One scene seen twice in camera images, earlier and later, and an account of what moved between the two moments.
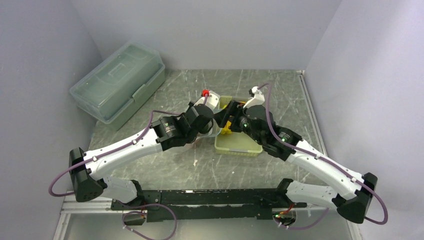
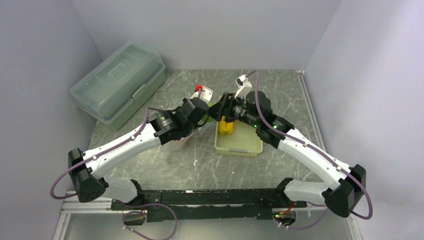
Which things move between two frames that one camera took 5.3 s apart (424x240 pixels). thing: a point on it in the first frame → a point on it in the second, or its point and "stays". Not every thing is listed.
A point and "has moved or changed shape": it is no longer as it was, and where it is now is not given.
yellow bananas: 226,130 stays
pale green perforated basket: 235,143 stays
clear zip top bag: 215,131 has moved or changed shape
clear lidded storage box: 117,87 stays
